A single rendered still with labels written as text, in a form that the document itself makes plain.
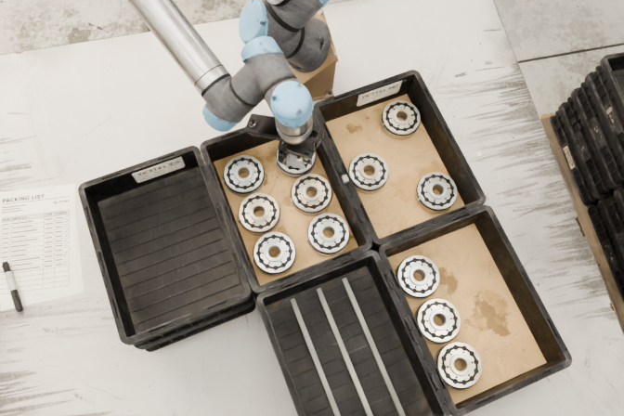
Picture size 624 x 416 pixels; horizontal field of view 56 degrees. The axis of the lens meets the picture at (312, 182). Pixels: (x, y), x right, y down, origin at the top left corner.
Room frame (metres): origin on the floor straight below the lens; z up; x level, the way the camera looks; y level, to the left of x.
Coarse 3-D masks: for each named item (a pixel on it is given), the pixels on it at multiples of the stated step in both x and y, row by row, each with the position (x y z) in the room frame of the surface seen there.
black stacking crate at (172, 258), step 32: (192, 160) 0.55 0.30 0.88; (96, 192) 0.44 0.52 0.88; (128, 192) 0.46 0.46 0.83; (160, 192) 0.47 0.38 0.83; (192, 192) 0.48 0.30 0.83; (96, 224) 0.35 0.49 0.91; (128, 224) 0.38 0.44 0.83; (160, 224) 0.39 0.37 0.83; (192, 224) 0.40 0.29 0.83; (128, 256) 0.30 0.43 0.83; (160, 256) 0.31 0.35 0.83; (192, 256) 0.32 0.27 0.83; (224, 256) 0.32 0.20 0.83; (128, 288) 0.22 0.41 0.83; (160, 288) 0.23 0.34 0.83; (192, 288) 0.24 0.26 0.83; (224, 288) 0.25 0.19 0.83; (128, 320) 0.15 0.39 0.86; (160, 320) 0.16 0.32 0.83
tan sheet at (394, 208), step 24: (408, 96) 0.82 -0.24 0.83; (336, 120) 0.73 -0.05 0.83; (360, 120) 0.73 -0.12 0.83; (336, 144) 0.65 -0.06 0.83; (360, 144) 0.66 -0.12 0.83; (384, 144) 0.67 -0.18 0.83; (408, 144) 0.67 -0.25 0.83; (432, 144) 0.68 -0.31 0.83; (408, 168) 0.60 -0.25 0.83; (432, 168) 0.61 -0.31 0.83; (384, 192) 0.53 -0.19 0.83; (408, 192) 0.54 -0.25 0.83; (384, 216) 0.47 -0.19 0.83; (408, 216) 0.47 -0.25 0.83; (432, 216) 0.48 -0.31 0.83
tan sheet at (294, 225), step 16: (272, 144) 0.64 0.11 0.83; (224, 160) 0.58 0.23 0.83; (272, 160) 0.59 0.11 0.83; (240, 176) 0.54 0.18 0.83; (272, 176) 0.54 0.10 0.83; (288, 176) 0.55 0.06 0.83; (272, 192) 0.50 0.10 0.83; (288, 192) 0.51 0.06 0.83; (288, 208) 0.46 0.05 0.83; (336, 208) 0.48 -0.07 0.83; (288, 224) 0.42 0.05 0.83; (304, 224) 0.43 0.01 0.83; (256, 240) 0.37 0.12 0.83; (304, 240) 0.38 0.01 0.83; (352, 240) 0.39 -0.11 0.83; (272, 256) 0.33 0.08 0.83; (304, 256) 0.34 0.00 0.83; (320, 256) 0.35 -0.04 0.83; (256, 272) 0.29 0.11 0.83; (288, 272) 0.30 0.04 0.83
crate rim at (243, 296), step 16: (160, 160) 0.52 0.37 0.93; (112, 176) 0.47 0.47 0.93; (208, 176) 0.49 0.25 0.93; (80, 192) 0.42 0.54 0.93; (224, 224) 0.38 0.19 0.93; (96, 240) 0.31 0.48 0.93; (240, 272) 0.27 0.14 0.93; (112, 288) 0.21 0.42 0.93; (112, 304) 0.17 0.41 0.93; (224, 304) 0.19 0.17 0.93; (176, 320) 0.15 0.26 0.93; (192, 320) 0.15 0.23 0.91; (144, 336) 0.11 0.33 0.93
